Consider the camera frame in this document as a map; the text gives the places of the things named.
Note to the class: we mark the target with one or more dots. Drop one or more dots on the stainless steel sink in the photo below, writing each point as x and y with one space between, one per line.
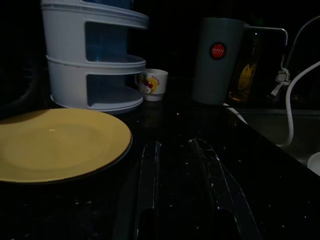
265 125

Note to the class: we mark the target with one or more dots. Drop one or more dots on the white cartoon print cup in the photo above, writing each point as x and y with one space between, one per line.
157 92

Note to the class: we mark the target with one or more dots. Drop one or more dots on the yellow oil glass bottle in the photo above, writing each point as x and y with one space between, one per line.
243 75

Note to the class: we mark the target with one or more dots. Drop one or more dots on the grey tumbler with red sticker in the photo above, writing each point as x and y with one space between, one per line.
212 80

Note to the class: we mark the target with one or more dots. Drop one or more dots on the white cloth tie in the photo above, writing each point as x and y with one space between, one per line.
283 75

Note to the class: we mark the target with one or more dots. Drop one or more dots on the metal sink faucet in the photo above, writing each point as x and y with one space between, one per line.
296 40

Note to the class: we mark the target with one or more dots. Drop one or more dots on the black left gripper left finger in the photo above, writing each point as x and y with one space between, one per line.
148 180

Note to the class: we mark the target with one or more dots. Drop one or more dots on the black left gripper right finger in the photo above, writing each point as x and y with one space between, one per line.
220 190

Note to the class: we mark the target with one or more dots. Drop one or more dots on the thin grey metal bar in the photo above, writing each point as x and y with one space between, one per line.
270 28

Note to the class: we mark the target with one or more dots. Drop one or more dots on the yellow plate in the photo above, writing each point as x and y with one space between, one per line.
57 147

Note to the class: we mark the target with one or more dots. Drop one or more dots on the plain white plate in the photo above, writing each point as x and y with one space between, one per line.
315 163

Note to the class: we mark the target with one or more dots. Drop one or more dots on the white tiered plastic rack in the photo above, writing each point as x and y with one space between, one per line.
65 37

